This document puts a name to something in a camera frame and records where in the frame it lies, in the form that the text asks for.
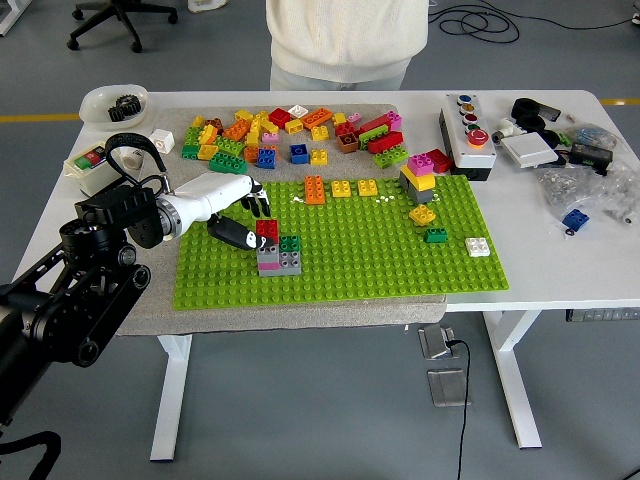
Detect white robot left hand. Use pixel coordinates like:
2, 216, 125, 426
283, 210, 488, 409
169, 172, 275, 252

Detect dark green two-by-four brick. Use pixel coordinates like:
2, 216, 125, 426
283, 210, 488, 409
207, 151, 249, 176

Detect light green two-by-four brick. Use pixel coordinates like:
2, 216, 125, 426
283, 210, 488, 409
357, 124, 391, 151
372, 147, 410, 170
214, 135, 247, 157

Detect orange two-by-three brick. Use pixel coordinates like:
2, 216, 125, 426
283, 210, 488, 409
303, 174, 326, 206
222, 118, 251, 141

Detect grey long brick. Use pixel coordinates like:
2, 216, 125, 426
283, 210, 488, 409
257, 249, 303, 278

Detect orange two-by-four brick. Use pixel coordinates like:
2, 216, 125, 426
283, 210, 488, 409
299, 107, 334, 131

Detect green studded baseplate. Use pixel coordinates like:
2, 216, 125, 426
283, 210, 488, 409
172, 173, 510, 310

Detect red long brick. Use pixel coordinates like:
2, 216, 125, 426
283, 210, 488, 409
358, 113, 394, 135

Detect red two-by-four brick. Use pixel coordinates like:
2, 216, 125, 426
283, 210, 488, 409
365, 130, 405, 155

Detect yellow wide brick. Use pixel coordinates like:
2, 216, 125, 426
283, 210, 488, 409
399, 164, 437, 192

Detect grey square brick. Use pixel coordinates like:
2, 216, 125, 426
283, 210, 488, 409
398, 172, 435, 204

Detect pink square brick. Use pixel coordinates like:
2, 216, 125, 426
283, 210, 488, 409
406, 152, 435, 176

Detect white square brick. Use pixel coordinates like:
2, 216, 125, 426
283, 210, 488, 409
464, 236, 492, 259

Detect white cube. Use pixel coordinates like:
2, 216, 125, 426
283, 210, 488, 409
149, 128, 175, 154

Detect black gear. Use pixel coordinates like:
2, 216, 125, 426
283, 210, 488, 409
107, 94, 146, 123

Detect white oval bowl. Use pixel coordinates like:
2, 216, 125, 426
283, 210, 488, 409
78, 83, 150, 132

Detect grey-brown mat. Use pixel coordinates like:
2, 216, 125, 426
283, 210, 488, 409
115, 103, 448, 337

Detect person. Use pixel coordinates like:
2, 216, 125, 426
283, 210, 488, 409
265, 0, 430, 92

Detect black office chair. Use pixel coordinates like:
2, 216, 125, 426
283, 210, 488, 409
67, 0, 180, 54

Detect white table leg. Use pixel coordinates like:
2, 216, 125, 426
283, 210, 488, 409
482, 309, 544, 450
149, 333, 194, 462

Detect push-button control box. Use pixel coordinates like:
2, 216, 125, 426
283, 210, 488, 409
438, 93, 498, 182

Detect metal floor socket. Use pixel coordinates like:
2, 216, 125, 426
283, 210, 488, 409
427, 368, 471, 408
418, 323, 457, 360

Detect white desk leg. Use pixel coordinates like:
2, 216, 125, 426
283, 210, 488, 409
0, 0, 32, 37

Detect white pipe connector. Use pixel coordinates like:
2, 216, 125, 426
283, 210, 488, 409
491, 117, 526, 146

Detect clear bag of screws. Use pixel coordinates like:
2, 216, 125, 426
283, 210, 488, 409
534, 162, 640, 227

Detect black power adapter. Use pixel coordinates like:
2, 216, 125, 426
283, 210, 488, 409
569, 142, 614, 176

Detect clear bag blue parts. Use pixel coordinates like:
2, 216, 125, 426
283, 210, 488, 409
564, 123, 617, 150

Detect table height control panel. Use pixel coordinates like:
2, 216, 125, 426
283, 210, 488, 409
565, 308, 640, 323

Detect green red switch box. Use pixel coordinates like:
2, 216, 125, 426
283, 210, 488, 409
63, 142, 126, 197

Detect black power cord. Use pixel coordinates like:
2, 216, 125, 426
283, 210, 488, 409
444, 339, 472, 480

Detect white wall switch panel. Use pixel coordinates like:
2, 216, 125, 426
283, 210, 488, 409
499, 132, 560, 170

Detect black floor cable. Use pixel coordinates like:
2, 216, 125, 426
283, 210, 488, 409
428, 0, 640, 44

